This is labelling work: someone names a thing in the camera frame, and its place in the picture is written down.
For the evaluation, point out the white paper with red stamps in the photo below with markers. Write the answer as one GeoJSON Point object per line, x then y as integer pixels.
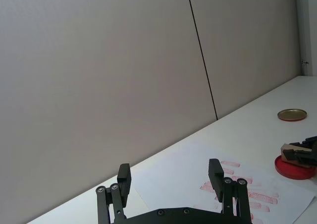
{"type": "Point", "coordinates": [178, 184]}

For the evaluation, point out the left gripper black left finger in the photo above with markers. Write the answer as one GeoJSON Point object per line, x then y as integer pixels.
{"type": "Point", "coordinates": [123, 184]}

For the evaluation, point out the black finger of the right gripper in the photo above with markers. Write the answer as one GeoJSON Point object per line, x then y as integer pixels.
{"type": "Point", "coordinates": [305, 142]}
{"type": "Point", "coordinates": [301, 158]}

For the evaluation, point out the round gold metal lid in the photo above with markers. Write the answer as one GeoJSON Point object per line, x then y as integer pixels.
{"type": "Point", "coordinates": [292, 114]}

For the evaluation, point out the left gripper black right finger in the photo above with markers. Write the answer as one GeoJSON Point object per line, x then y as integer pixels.
{"type": "Point", "coordinates": [216, 179]}

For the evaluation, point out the wooden stamp block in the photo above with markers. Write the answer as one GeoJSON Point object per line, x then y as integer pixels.
{"type": "Point", "coordinates": [287, 148]}

